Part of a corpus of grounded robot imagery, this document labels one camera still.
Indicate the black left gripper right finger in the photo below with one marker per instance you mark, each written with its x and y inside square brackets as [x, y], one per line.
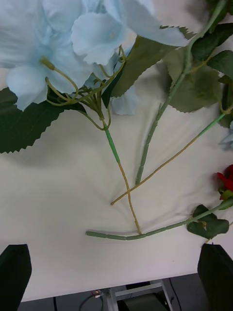
[217, 274]

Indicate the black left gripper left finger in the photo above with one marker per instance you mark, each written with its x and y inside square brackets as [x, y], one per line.
[13, 274]

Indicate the red rose with green stem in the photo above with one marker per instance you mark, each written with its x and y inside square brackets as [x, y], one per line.
[208, 226]

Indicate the dark box under table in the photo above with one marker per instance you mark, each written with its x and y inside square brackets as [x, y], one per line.
[143, 303]

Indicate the small pale blue flower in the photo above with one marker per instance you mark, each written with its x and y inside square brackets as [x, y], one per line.
[211, 125]

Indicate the green rose stem with leaves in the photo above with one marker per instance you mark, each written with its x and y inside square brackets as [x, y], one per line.
[194, 85]

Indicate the large pale blue flower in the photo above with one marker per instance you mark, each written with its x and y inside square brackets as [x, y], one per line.
[29, 80]

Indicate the grey metal table frame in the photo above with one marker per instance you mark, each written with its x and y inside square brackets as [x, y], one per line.
[112, 301]

